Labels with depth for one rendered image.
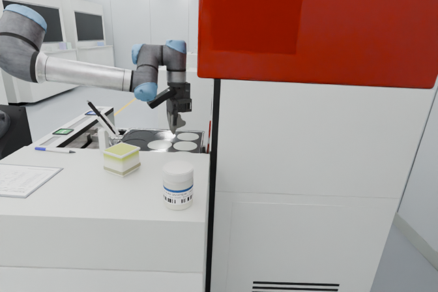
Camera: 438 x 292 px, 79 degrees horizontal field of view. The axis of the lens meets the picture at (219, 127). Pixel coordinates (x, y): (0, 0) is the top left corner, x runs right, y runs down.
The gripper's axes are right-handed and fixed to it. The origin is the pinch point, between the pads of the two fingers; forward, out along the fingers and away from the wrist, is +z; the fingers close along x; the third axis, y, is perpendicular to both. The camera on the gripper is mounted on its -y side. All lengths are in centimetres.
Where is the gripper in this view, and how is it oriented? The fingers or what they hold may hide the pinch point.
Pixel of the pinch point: (171, 131)
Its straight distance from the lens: 108.7
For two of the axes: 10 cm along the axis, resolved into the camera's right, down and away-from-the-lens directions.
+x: -5.0, -3.1, 8.1
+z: -0.5, 9.4, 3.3
